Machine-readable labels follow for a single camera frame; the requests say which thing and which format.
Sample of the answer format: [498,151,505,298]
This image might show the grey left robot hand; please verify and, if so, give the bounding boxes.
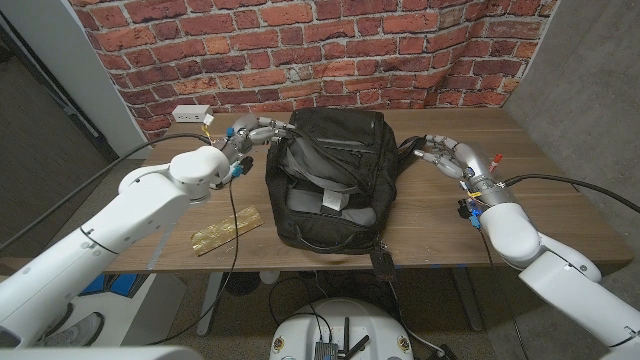
[214,113,297,166]

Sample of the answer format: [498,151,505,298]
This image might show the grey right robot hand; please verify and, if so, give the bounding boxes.
[412,133,516,207]

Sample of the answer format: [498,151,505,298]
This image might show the black backpack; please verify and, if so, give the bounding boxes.
[264,107,426,255]

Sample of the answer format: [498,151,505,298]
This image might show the black hanging backpack tag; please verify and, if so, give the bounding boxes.
[369,238,397,282]

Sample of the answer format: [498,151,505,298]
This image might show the white power strip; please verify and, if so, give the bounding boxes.
[171,104,214,124]

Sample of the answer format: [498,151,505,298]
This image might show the gold foil packet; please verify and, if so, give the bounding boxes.
[190,205,265,258]

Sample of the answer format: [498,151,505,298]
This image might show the brick print backdrop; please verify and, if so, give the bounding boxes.
[69,0,559,146]

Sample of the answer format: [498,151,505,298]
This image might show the dark table leg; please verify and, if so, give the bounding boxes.
[449,267,485,332]

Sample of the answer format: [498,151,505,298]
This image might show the black round floor object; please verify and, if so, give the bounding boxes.
[222,272,262,297]

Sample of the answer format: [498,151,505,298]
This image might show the white table leg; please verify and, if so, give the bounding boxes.
[196,271,225,337]

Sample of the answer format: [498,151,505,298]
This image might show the blue white floor item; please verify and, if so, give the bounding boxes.
[79,272,144,297]

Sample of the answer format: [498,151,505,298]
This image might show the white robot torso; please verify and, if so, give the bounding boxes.
[268,297,415,360]

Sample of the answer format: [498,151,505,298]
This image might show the small computer with antennas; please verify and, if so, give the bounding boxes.
[313,316,371,360]

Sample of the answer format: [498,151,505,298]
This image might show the grey sneaker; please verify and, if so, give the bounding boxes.
[37,311,105,349]

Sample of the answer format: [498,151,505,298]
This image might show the white robot head rim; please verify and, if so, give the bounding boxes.
[0,345,204,360]

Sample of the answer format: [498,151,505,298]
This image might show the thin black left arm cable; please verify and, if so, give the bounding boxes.
[144,177,241,346]

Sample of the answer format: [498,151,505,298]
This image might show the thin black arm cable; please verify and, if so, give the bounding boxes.
[477,227,531,360]
[144,177,241,346]

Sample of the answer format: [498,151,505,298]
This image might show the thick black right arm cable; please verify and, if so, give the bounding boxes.
[499,173,640,214]

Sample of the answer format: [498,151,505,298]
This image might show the thick grey left arm cable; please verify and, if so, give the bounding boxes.
[0,132,214,251]

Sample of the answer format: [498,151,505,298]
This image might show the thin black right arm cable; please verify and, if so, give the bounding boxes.
[477,227,531,360]

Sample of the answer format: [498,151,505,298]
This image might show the black floor cables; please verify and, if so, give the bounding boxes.
[267,272,401,331]

